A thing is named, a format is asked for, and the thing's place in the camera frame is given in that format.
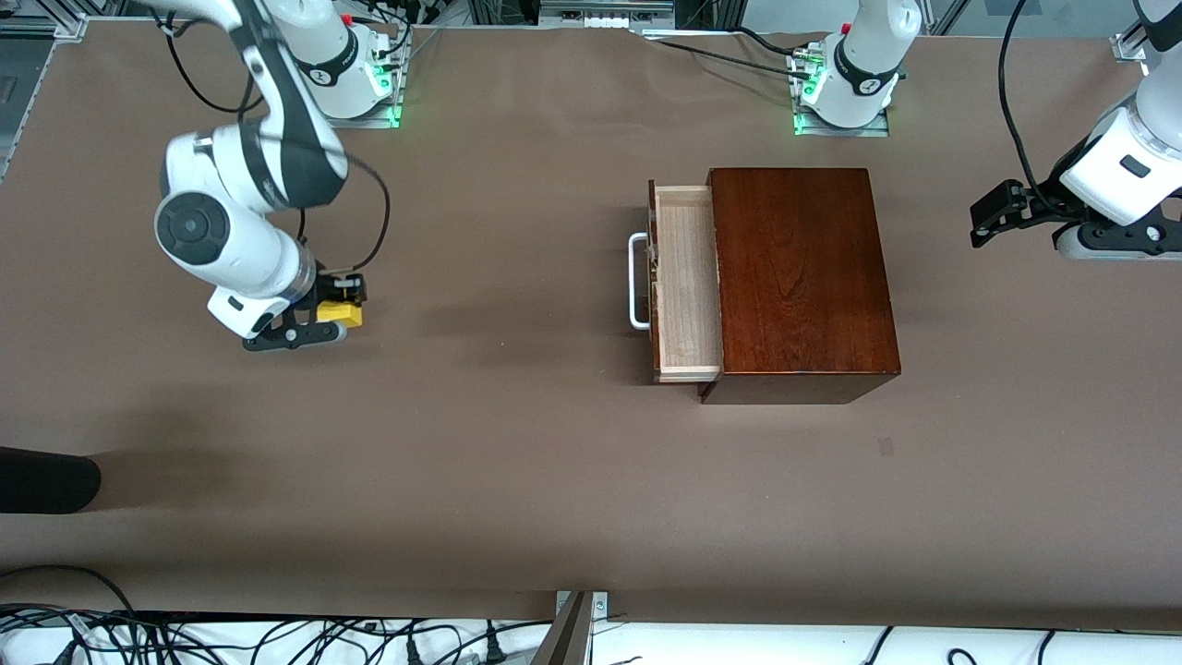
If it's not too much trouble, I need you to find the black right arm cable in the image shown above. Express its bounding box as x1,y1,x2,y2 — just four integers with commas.
166,0,393,278

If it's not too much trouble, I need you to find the black ribbed cylinder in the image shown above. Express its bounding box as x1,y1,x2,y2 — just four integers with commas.
0,447,102,515

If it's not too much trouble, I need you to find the aluminium frame rail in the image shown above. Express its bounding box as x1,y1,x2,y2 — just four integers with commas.
0,14,89,40

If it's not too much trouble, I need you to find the aluminium frame corner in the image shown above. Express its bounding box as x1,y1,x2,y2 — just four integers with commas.
1111,0,1182,64

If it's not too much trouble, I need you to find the white metal drawer handle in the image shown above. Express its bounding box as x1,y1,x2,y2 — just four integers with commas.
628,232,653,332

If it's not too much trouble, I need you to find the black cable across table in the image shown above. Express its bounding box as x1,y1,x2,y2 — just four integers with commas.
637,26,818,75

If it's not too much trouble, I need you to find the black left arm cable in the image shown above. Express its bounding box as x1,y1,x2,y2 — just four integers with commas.
997,0,1063,213

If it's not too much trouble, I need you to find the metal equipment rack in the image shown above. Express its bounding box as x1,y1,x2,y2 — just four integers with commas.
466,0,749,36

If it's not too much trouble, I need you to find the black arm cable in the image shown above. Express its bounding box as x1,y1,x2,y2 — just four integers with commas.
166,0,393,278
997,0,1063,213

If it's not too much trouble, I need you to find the light wooden drawer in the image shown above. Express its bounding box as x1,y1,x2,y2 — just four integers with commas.
649,180,723,384

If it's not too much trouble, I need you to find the dark brown wooden cabinet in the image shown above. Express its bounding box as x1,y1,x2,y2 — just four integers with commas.
699,167,902,405

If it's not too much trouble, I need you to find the aluminium profile bar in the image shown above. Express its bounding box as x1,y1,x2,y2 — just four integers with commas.
531,589,610,665

